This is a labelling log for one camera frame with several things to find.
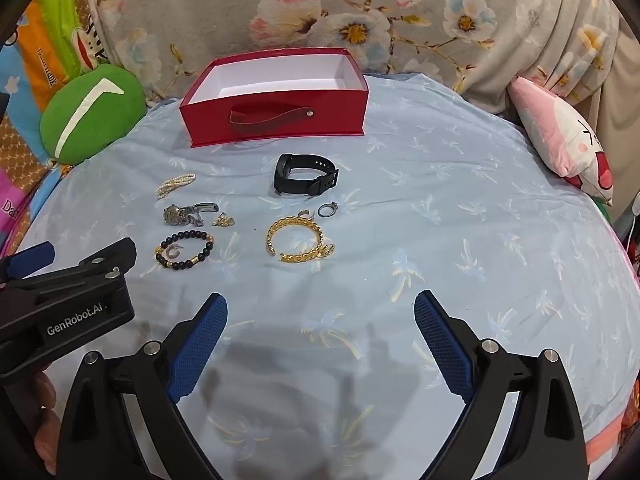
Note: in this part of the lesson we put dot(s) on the pink cloth edge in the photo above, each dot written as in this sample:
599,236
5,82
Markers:
605,435

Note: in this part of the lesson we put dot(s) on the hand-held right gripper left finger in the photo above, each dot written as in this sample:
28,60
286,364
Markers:
197,347

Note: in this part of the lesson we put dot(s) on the person's left hand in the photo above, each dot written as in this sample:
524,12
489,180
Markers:
44,410

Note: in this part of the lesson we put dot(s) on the silver metal wristwatch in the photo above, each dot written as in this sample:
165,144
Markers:
175,214

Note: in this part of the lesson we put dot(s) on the pink cartoon pillow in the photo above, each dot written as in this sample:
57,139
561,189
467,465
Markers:
555,130

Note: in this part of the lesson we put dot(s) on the colourful cartoon printed cloth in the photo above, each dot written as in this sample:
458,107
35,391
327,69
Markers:
45,45

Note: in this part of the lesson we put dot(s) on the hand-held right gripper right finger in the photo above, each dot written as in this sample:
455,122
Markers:
442,345

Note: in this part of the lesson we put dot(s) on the grey floral blanket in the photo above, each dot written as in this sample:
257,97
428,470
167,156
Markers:
200,15

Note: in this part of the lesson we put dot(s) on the silver hoop earring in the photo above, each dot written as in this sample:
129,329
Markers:
172,255
302,213

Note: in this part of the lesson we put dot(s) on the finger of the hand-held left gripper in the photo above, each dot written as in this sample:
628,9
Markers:
32,257
112,257

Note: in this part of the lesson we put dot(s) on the light blue palm print bedsheet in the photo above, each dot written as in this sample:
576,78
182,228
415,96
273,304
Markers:
425,210

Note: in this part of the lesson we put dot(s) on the green round cushion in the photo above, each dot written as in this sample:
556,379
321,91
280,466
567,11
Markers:
90,120

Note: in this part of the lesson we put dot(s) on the black smart band watch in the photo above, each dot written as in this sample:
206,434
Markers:
300,185

